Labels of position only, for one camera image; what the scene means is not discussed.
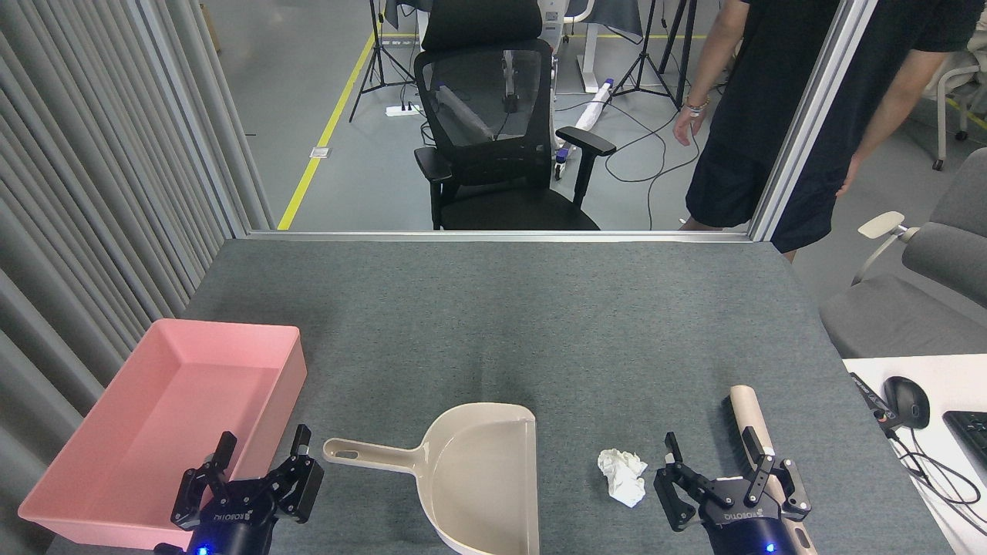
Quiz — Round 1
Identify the grey office chair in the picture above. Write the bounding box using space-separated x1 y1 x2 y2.
819 146 987 359

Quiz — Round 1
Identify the grey curtain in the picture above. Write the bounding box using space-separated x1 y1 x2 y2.
0 0 232 555

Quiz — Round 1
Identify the black desk cable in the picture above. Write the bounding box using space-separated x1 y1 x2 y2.
887 428 987 513

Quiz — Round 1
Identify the pink plastic bin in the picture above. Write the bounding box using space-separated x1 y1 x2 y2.
17 318 308 555

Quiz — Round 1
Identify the person in black shirt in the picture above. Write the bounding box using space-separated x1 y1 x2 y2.
673 0 987 263

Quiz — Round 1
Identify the silver table edge rail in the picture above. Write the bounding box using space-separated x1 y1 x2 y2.
247 229 753 243

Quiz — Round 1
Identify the dark cloth cover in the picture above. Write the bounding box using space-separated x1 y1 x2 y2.
590 0 645 45

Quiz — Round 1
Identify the white chair with wheels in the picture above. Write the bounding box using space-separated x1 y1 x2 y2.
929 66 987 172

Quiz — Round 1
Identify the white stand on wheels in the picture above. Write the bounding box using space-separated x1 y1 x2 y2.
500 0 596 180

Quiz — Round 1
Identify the white wrapped roll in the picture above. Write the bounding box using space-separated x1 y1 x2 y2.
576 77 615 133

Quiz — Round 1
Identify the black mesh office chair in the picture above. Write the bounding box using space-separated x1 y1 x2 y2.
413 0 618 230

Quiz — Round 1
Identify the white desk leg column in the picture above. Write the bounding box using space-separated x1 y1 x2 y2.
577 0 611 95

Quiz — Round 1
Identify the silver slanted post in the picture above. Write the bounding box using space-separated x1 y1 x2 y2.
748 0 881 242

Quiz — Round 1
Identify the black keyboard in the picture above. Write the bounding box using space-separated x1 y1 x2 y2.
942 410 987 488

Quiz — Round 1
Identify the black floor cable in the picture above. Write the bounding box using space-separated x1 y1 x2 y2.
555 92 699 230

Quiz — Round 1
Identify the beige brush with black bristles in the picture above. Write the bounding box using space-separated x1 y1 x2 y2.
725 385 818 555

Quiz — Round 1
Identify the white desk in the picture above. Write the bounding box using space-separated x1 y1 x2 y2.
842 354 987 555

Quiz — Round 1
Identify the black tripod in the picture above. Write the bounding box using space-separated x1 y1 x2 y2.
349 0 421 124
611 0 695 123

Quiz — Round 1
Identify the beige plastic dustpan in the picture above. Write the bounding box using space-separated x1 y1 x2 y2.
322 402 541 555

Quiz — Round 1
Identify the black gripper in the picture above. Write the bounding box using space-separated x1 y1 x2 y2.
654 428 812 555
171 424 325 555

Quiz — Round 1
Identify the black computer mouse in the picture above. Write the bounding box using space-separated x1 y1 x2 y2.
882 375 931 430

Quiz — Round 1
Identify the person in khaki shorts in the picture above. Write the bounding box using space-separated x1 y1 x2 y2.
950 31 987 79

